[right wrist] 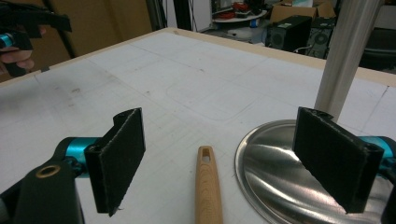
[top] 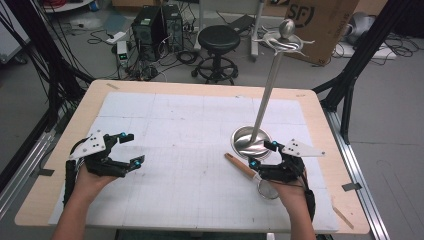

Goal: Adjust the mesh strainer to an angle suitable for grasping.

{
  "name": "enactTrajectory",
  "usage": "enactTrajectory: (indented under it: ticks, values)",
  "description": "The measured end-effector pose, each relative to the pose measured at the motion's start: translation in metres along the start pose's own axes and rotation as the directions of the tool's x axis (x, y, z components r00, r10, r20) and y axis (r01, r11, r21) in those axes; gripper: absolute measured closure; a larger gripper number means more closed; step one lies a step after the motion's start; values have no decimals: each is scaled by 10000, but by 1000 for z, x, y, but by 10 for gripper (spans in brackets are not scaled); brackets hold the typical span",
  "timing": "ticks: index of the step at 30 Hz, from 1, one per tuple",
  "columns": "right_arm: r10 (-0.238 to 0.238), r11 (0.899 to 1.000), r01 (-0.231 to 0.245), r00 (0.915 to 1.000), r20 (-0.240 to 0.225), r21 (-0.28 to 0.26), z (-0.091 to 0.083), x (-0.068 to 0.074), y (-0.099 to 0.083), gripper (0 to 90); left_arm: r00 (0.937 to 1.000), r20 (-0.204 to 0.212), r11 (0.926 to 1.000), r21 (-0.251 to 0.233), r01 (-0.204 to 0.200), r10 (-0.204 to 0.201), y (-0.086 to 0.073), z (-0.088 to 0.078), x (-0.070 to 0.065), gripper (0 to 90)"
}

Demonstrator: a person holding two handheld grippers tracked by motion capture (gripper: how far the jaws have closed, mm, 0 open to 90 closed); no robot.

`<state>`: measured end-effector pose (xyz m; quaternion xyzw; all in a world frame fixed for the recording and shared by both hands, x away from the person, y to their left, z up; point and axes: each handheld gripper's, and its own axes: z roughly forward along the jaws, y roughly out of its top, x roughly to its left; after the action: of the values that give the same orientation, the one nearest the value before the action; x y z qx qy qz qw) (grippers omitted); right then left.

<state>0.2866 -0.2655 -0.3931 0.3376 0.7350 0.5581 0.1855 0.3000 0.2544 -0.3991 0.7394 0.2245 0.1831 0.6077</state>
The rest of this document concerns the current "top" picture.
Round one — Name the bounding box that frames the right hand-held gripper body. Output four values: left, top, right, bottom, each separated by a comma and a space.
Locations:
259, 138, 326, 184

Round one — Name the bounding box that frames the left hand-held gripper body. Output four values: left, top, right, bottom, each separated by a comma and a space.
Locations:
68, 130, 130, 179

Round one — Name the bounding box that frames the wooden-handled mesh strainer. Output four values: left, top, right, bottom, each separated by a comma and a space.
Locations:
223, 152, 280, 201

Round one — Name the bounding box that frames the silver metal utensil rack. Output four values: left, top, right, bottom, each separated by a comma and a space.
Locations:
230, 18, 316, 161

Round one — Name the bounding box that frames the person's left hand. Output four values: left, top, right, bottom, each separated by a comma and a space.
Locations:
73, 165, 118, 203

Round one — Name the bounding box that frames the person's right hand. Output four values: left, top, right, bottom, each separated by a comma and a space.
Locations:
269, 179, 310, 210

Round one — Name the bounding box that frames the wooden table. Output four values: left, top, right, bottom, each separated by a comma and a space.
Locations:
14, 79, 372, 236

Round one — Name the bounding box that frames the white gridded mat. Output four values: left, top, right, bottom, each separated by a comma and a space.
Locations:
47, 91, 340, 235

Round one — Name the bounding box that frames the thin wooden stick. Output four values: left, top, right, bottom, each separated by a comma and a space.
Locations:
332, 205, 355, 231

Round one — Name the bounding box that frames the white device with green light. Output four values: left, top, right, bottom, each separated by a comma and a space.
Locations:
115, 40, 130, 68

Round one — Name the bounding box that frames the white power strip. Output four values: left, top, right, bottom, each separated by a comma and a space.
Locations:
105, 30, 128, 46

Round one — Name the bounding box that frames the black computer tower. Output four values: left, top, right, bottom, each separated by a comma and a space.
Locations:
131, 5, 167, 63
161, 3, 185, 53

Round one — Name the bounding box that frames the black round stool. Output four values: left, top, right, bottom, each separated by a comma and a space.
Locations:
191, 24, 242, 86

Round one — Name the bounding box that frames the brown cardboard box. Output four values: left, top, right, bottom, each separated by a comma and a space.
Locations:
284, 0, 362, 67

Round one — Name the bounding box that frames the grey round appliance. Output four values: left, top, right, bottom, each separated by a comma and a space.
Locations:
345, 11, 377, 46

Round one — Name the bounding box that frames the black sleeved gripper cable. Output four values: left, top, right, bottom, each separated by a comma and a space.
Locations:
62, 137, 88, 207

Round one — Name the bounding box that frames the aluminium rail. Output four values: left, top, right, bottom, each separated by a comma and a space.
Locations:
321, 107, 392, 240
0, 109, 67, 220

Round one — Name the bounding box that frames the black metal frame stand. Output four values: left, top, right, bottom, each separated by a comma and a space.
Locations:
0, 0, 97, 134
312, 0, 415, 146

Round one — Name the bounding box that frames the white metal post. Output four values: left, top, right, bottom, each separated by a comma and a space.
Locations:
249, 0, 265, 62

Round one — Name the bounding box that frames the tangle of black floor cables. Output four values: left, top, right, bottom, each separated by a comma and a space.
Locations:
333, 31, 422, 62

